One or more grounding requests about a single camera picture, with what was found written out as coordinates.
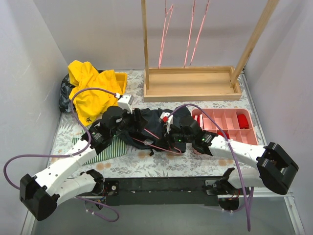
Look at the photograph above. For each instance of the pink divided tray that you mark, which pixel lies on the pink divided tray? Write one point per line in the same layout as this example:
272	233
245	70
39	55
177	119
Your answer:
227	121

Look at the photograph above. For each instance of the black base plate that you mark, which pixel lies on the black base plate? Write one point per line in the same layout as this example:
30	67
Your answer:
198	190

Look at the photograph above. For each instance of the red folded cloth middle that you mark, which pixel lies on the red folded cloth middle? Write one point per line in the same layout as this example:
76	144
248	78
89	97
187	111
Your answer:
221	134

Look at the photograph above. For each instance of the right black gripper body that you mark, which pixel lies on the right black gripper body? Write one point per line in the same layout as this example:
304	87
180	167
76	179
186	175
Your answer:
168	136

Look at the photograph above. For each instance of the red folded cloth right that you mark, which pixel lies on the red folded cloth right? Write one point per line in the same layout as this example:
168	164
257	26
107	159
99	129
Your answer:
242	121

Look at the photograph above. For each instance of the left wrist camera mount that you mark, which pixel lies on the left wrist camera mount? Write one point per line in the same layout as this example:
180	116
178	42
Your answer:
124	102

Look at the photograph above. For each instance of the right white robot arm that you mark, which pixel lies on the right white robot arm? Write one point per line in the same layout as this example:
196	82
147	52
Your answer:
270	166

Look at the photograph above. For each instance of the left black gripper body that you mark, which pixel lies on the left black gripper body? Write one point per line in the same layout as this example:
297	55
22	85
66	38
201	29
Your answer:
134	120

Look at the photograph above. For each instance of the red white folded cloth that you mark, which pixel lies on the red white folded cloth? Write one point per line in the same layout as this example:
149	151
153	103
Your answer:
199	120

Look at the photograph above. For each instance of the yellow shirt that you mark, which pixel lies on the yellow shirt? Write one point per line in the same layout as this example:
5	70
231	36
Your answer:
90	104

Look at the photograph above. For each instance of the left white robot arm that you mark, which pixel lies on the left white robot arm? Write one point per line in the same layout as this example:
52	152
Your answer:
44	191

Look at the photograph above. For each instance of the green white striped cloth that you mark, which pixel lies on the green white striped cloth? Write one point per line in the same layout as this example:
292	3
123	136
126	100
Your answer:
116	149

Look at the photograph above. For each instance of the dark patterned garment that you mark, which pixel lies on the dark patterned garment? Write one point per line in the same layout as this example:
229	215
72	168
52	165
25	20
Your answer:
65	90

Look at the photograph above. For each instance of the pink hanger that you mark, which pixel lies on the pink hanger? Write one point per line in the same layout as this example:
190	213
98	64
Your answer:
167	20
148	139
189	35
199	32

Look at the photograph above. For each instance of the dark navy shorts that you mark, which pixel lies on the dark navy shorts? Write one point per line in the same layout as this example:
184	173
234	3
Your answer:
153	124

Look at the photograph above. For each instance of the yellow plastic bin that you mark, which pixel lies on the yellow plastic bin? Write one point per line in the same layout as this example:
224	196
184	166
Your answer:
121	78

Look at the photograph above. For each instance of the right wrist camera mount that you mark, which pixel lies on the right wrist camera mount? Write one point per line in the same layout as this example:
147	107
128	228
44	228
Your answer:
167	119

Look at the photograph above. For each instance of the aluminium frame rail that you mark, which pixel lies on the aluminium frame rail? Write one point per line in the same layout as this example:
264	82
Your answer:
270	215

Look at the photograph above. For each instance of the wooden hanger rack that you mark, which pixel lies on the wooden hanger rack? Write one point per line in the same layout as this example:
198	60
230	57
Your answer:
212	83

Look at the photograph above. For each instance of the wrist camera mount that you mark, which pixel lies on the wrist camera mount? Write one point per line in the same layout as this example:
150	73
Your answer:
167	119
124	102

